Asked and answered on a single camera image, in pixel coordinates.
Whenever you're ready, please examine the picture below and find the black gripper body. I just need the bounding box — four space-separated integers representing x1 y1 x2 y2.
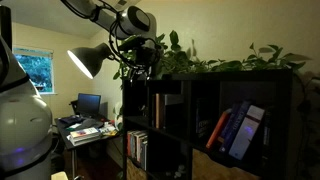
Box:
133 44 163 71

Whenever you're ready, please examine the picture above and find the orange book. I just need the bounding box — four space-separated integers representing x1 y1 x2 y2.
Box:
205 108 233 150

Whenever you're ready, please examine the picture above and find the brown tall book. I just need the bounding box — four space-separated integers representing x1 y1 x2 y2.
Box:
154 93 162 129

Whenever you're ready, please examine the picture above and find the red spine book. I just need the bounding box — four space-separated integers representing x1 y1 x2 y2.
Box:
126 130 132 158

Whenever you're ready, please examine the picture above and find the blue spine book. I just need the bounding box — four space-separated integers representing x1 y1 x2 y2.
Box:
130 131 137 160

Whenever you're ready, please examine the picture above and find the white spine book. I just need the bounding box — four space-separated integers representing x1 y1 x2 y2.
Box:
135 131 143 164

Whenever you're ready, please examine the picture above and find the dark book pale lettering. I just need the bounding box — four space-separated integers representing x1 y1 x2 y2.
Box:
194 98 214 139

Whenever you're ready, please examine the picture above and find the colourful cover book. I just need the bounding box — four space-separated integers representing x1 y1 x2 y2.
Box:
69 127 101 140

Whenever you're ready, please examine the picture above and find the thick white book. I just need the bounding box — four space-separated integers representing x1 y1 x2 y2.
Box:
67 134 102 147

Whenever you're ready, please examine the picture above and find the dark blue book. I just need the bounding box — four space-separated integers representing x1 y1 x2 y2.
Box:
218 102 242 141

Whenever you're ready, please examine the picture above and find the blue book white lettering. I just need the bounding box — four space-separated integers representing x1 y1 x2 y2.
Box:
219 100 253 154

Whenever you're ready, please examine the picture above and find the white and maroon book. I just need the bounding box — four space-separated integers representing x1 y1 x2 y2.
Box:
228 104 266 161

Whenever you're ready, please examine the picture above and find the thin dark book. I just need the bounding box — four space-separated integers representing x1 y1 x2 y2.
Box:
262 105 275 148

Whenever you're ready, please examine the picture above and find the black desk lamp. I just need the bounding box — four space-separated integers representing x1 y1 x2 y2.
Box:
66 42 121 80

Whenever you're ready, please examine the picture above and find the dark computer monitor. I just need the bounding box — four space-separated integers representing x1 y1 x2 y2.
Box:
77 92 102 118

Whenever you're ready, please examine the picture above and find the colourful small items pile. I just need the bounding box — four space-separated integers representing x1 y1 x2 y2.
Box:
99 122 119 137

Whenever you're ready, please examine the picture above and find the dark grey pouch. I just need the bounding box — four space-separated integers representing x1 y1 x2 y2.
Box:
81 118 105 130

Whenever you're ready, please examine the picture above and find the black chair backrest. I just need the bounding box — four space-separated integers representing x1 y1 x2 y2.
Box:
69 99 80 116

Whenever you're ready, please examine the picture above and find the dark blue cloth bag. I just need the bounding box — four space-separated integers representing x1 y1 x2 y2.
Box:
59 114 86 127

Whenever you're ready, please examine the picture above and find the pale green paper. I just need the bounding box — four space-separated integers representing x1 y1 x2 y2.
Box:
65 123 83 131

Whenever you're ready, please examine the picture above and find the green pothos plant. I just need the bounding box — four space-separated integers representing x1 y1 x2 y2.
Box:
112 29 313 132

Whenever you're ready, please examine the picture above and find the dark desk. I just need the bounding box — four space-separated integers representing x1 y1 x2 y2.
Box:
54 114 123 180

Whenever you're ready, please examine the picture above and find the wicker storage basket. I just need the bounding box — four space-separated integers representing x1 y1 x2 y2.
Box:
125 158 148 180
192 148 263 180

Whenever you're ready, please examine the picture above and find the black cube shelf unit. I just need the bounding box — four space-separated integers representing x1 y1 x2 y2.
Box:
121 69 296 180

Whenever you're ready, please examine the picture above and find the pale yellow box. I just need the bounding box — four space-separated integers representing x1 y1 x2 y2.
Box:
50 170 69 180

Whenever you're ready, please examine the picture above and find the window with white frame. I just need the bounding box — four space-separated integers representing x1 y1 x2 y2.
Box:
12 45 56 96

